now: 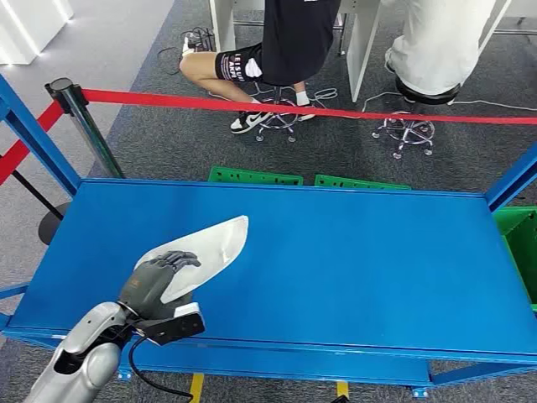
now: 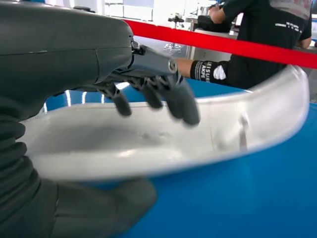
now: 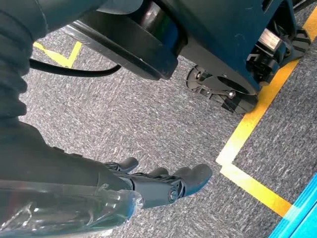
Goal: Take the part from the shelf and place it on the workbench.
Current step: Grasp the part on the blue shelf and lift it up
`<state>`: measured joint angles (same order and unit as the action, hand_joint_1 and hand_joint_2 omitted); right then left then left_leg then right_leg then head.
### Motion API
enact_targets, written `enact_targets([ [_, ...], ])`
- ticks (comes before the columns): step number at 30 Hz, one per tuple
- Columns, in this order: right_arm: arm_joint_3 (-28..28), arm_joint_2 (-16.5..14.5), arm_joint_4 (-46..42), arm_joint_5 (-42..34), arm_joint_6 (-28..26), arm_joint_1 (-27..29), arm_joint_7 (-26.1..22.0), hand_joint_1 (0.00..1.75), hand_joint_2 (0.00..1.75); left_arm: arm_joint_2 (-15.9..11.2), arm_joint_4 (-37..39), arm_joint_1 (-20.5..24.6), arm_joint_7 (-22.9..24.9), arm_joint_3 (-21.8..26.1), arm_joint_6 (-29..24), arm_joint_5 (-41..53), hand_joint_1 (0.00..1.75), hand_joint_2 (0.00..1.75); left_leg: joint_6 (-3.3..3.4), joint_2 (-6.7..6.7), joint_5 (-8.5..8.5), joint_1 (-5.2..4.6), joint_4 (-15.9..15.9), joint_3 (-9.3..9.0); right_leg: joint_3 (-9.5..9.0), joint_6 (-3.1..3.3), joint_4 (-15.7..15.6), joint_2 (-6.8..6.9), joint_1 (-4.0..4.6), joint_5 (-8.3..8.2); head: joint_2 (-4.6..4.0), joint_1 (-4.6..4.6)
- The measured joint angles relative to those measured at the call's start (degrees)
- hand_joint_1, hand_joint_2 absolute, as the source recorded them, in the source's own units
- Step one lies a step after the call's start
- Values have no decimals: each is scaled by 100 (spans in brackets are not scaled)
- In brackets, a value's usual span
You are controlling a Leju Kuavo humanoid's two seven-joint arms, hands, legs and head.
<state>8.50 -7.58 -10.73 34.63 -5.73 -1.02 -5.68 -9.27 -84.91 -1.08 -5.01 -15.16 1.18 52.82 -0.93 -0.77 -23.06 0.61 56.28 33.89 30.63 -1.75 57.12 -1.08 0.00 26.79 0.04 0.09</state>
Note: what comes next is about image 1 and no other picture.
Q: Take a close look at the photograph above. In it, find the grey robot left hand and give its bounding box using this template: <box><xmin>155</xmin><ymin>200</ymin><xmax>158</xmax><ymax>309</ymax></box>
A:
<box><xmin>118</xmin><ymin>250</ymin><xmax>202</xmax><ymax>322</ymax></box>

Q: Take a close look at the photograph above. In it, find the white curved plastic part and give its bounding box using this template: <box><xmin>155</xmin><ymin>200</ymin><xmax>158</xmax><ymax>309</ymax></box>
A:
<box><xmin>133</xmin><ymin>215</ymin><xmax>249</xmax><ymax>306</ymax></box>

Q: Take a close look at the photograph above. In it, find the blue metal shelf rack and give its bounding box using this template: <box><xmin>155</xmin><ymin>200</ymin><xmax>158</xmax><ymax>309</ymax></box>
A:
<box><xmin>0</xmin><ymin>73</ymin><xmax>537</xmax><ymax>401</ymax></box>

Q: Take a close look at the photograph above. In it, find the green plastic crate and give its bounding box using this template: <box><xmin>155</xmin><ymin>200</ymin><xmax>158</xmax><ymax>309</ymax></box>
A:
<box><xmin>207</xmin><ymin>165</ymin><xmax>304</xmax><ymax>187</ymax></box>
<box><xmin>314</xmin><ymin>174</ymin><xmax>413</xmax><ymax>192</ymax></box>
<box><xmin>493</xmin><ymin>206</ymin><xmax>537</xmax><ymax>314</ymax></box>

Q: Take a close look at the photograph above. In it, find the red barrier belt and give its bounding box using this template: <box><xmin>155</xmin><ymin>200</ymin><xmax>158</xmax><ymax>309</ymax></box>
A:
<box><xmin>81</xmin><ymin>88</ymin><xmax>537</xmax><ymax>126</ymax></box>
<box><xmin>0</xmin><ymin>100</ymin><xmax>65</xmax><ymax>187</ymax></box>

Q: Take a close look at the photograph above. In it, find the white desk panel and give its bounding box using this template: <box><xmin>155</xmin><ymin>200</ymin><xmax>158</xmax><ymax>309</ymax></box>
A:
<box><xmin>208</xmin><ymin>0</ymin><xmax>237</xmax><ymax>54</ymax></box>
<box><xmin>346</xmin><ymin>0</ymin><xmax>382</xmax><ymax>103</ymax></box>

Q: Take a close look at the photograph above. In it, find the white plinth block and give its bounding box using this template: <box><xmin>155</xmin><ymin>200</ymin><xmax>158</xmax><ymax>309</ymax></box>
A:
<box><xmin>0</xmin><ymin>0</ymin><xmax>74</xmax><ymax>66</ymax></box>

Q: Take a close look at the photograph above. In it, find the person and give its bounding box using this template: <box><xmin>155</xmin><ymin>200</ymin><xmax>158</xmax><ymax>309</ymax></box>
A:
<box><xmin>179</xmin><ymin>0</ymin><xmax>342</xmax><ymax>135</ymax></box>
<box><xmin>384</xmin><ymin>0</ymin><xmax>498</xmax><ymax>97</ymax></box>

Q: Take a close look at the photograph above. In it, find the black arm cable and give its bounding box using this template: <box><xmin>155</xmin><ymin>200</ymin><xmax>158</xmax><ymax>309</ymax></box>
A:
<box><xmin>127</xmin><ymin>333</ymin><xmax>195</xmax><ymax>401</ymax></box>

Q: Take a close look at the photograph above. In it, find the chrome stanchion post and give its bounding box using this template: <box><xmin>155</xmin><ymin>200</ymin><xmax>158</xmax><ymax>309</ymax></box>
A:
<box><xmin>44</xmin><ymin>76</ymin><xmax>126</xmax><ymax>181</ymax></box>

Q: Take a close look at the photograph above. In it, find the black floor cable bundle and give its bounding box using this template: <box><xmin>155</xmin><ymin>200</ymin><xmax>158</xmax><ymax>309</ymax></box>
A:
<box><xmin>157</xmin><ymin>26</ymin><xmax>216</xmax><ymax>77</ymax></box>

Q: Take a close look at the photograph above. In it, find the white floor cable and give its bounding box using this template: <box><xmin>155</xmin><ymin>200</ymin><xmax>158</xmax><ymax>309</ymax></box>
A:
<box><xmin>361</xmin><ymin>92</ymin><xmax>537</xmax><ymax>114</ymax></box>
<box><xmin>308</xmin><ymin>86</ymin><xmax>339</xmax><ymax>111</ymax></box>

